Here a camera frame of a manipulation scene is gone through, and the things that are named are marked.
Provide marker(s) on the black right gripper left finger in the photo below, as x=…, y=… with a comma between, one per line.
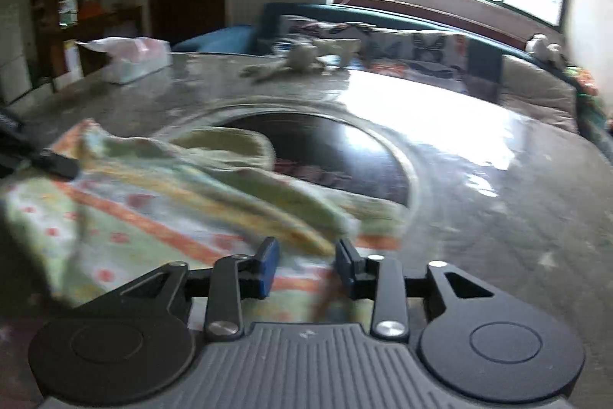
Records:
x=131, y=343

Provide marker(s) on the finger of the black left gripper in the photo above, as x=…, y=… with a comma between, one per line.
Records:
x=18, y=148

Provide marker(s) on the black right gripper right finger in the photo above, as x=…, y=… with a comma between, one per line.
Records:
x=447, y=337

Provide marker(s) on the floral patterned baby garment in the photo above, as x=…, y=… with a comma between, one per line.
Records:
x=139, y=203

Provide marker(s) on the dark wooden table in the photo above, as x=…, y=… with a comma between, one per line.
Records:
x=50, y=37

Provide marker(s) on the white pink tissue pack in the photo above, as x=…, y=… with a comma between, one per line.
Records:
x=122, y=60

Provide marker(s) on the grey plain pillow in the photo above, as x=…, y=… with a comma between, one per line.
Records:
x=531, y=91

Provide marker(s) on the butterfly patterned pillow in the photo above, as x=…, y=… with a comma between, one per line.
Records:
x=298, y=28
x=441, y=56

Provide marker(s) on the teal sofa bench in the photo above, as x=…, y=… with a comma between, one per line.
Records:
x=482, y=79

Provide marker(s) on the grey plush bunny toy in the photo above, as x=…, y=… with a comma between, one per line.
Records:
x=317, y=56

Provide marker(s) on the white black plush toy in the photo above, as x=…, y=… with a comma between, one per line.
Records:
x=543, y=50

